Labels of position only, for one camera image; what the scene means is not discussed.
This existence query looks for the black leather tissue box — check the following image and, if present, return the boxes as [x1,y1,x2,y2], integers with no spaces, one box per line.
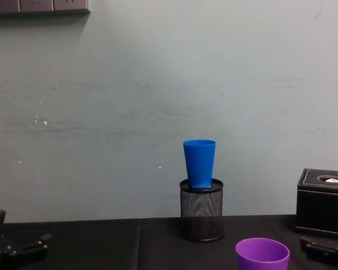
[295,168,338,240]

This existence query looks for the purple plastic cup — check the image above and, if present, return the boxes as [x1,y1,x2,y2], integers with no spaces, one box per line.
[235,237,291,270]

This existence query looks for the blue plastic cup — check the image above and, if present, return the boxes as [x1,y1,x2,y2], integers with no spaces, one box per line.
[183,139,216,188]

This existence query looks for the black table cloth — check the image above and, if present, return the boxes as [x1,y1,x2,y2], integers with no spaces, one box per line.
[0,214,338,270]

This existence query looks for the black mesh pen holder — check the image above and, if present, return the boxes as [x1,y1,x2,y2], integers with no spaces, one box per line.
[179,177,225,243]

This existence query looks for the grey wall socket panel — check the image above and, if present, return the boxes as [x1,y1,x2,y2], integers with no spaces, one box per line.
[0,0,91,15]

